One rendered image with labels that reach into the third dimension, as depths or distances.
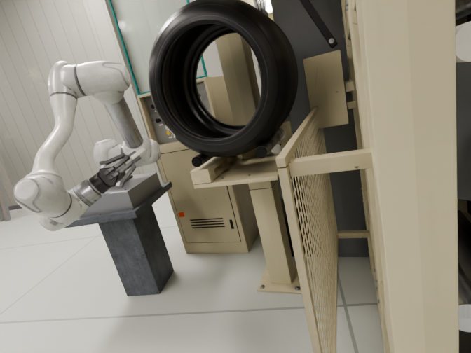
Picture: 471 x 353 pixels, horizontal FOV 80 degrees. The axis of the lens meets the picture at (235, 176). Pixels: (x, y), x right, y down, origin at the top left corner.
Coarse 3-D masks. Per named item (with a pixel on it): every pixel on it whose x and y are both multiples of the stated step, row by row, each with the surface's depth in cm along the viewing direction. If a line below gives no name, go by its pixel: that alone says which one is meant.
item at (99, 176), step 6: (102, 168) 108; (108, 168) 108; (96, 174) 106; (102, 174) 108; (108, 174) 108; (90, 180) 105; (96, 180) 104; (102, 180) 106; (108, 180) 108; (114, 180) 108; (96, 186) 104; (102, 186) 105; (108, 186) 108; (102, 192) 107
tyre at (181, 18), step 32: (224, 0) 94; (160, 32) 104; (192, 32) 121; (224, 32) 121; (256, 32) 91; (160, 64) 105; (192, 64) 130; (288, 64) 96; (160, 96) 110; (192, 96) 135; (288, 96) 99; (192, 128) 132; (224, 128) 135; (256, 128) 102
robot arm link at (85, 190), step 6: (84, 180) 105; (78, 186) 103; (84, 186) 103; (90, 186) 103; (78, 192) 102; (84, 192) 102; (90, 192) 103; (96, 192) 104; (84, 198) 102; (90, 198) 104; (96, 198) 105; (90, 204) 105
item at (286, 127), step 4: (284, 124) 133; (288, 124) 133; (280, 128) 134; (284, 128) 134; (288, 128) 133; (284, 132) 134; (288, 132) 134; (284, 136) 135; (288, 136) 134; (280, 140) 136; (284, 140) 136; (288, 140) 135
